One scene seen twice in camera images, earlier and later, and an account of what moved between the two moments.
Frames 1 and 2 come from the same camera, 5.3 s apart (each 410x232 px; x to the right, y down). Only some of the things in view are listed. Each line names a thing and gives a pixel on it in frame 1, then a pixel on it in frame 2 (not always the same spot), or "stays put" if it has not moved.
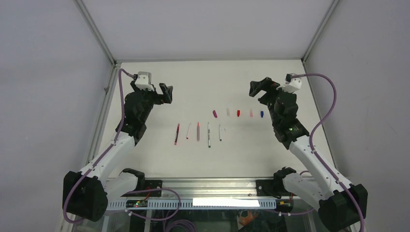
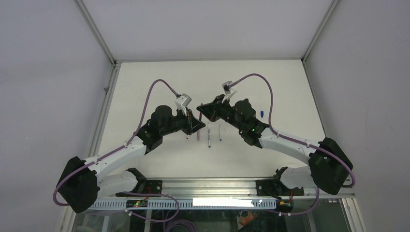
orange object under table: [246, 221] stays put
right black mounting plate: [265, 188] stays put
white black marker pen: [209, 136] stays put
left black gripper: [160, 98] -> [192, 124]
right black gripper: [256, 87] -> [212, 110]
